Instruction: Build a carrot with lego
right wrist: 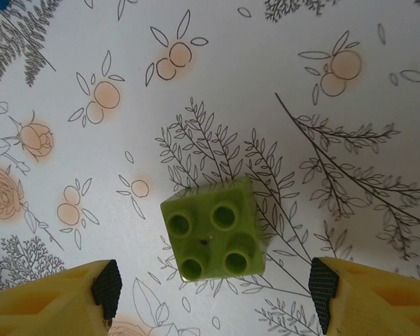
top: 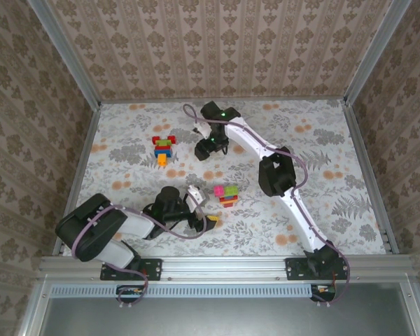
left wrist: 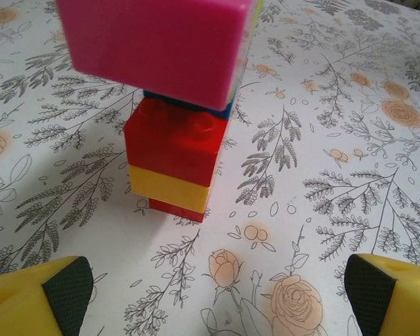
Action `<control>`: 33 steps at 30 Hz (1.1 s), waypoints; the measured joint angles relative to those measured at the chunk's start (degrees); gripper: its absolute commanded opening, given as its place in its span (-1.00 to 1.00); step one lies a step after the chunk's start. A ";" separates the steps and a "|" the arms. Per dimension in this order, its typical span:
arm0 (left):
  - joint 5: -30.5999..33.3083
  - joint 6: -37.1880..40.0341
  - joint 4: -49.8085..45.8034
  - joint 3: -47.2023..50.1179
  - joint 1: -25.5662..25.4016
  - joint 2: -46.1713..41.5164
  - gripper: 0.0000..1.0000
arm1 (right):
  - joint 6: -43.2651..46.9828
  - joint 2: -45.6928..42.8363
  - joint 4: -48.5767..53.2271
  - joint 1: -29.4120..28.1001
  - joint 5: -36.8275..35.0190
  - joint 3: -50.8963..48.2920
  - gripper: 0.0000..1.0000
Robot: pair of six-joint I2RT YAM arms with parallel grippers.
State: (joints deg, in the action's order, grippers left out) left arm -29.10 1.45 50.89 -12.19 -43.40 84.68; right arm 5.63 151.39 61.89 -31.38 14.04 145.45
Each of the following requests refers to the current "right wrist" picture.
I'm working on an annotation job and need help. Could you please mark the floral patterned table cover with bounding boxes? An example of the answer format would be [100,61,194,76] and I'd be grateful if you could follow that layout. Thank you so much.
[0,0,420,336]

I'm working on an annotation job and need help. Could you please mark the small green lego brick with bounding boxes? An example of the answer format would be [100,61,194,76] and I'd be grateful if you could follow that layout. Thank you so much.
[160,176,267,283]

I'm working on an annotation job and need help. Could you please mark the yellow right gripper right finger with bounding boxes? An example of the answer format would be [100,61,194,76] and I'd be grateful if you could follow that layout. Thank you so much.
[309,256,420,336]

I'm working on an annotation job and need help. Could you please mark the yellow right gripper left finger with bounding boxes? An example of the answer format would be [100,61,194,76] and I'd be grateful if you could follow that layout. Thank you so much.
[0,258,123,336]

